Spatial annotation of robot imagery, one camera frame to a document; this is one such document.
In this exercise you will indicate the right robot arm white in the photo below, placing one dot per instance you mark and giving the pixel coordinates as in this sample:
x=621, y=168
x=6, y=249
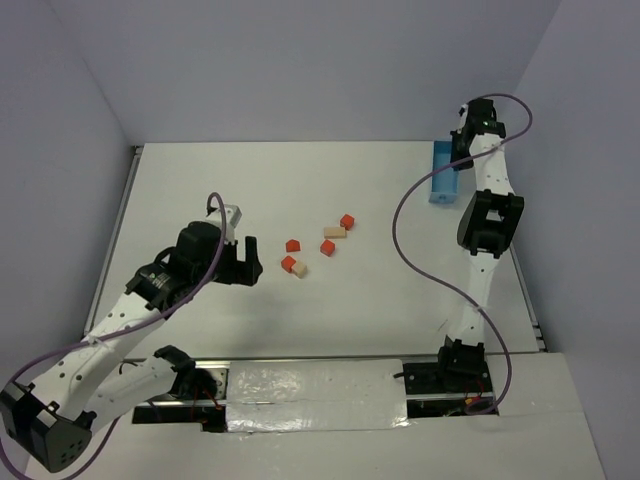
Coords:
x=485, y=232

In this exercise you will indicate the blue plastic box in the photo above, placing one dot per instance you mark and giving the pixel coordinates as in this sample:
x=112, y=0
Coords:
x=444, y=185

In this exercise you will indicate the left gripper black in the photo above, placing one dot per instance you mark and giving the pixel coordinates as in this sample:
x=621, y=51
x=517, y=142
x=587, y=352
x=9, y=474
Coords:
x=232, y=265

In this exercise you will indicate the natural wood cube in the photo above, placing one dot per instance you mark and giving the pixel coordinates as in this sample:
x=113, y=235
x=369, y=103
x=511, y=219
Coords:
x=299, y=269

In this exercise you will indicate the red cube block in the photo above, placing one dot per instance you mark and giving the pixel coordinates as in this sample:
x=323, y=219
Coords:
x=287, y=263
x=347, y=222
x=327, y=247

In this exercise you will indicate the red house-shaped block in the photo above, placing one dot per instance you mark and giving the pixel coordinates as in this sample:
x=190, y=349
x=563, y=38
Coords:
x=292, y=246

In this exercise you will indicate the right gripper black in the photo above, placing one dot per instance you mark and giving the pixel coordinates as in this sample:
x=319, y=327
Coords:
x=463, y=148

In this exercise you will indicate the silver foil tape sheet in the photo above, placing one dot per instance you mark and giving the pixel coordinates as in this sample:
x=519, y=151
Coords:
x=313, y=396

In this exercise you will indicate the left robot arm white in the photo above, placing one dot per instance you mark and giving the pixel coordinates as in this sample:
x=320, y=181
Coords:
x=54, y=416

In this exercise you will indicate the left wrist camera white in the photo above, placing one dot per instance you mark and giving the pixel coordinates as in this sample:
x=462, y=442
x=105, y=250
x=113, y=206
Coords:
x=226, y=217

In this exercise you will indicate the natural flat wood block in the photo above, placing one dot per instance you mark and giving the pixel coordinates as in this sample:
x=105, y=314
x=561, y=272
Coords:
x=334, y=232

